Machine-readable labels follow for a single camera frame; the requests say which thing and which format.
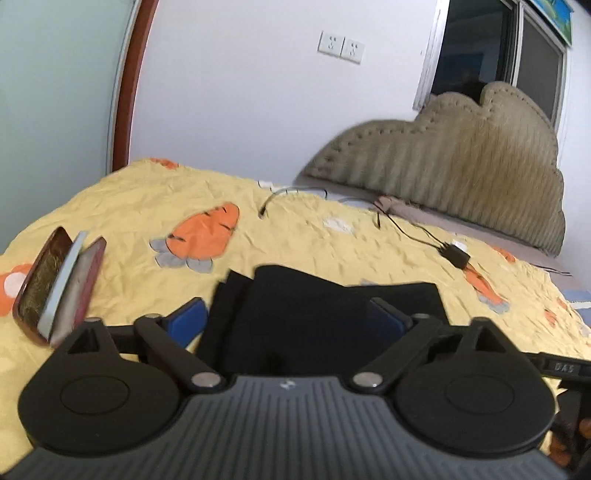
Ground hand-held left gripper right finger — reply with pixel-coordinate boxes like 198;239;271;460
349;296;515;394

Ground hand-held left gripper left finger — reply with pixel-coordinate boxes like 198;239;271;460
65;296;228;394

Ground black pants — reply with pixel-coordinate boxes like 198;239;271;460
196;264;451;377

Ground black power adapter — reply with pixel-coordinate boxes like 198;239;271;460
441;244;472;268

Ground yellow carrot print blanket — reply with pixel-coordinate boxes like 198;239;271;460
0;158;591;467

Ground brown open case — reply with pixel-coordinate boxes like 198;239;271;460
13;226;108;348

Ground olive padded headboard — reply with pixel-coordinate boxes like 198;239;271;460
302;80;566;257

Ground frosted glass door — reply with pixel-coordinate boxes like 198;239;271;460
0;0;139;254

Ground sliding window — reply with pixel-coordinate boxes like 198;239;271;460
413;0;571;134

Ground black charger cable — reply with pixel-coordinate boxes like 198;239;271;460
259;185;455;252

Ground brown door frame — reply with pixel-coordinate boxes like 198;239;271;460
111;0;160;174

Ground blue green wall picture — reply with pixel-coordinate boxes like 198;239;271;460
526;0;574;47

